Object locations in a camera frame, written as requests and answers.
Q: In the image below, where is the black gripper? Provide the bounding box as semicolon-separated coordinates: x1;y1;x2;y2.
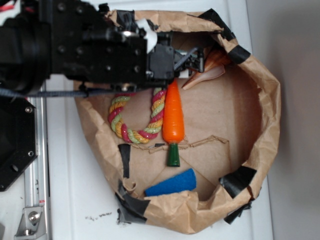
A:
146;32;204;81

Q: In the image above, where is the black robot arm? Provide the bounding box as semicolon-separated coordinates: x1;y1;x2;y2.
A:
0;0;204;98

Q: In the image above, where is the orange conch seashell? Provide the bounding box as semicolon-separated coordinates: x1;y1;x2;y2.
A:
182;48;232;90

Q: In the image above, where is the orange plastic carrot toy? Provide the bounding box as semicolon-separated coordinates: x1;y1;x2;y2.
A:
162;79;185;167

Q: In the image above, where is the brown paper bag bin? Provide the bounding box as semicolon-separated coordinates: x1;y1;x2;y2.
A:
75;9;281;234

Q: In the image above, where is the blue sponge block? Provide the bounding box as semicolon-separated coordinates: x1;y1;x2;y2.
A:
145;168;197;197

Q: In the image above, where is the multicolour twisted rope toy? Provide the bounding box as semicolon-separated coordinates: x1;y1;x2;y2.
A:
107;88;167;144

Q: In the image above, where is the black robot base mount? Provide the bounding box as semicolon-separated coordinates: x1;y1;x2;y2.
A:
0;97;37;192

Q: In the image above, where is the aluminium extrusion rail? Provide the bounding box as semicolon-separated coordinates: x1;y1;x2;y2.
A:
24;97;52;240

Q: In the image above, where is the metal corner bracket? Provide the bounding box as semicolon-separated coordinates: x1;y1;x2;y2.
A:
14;206;48;240

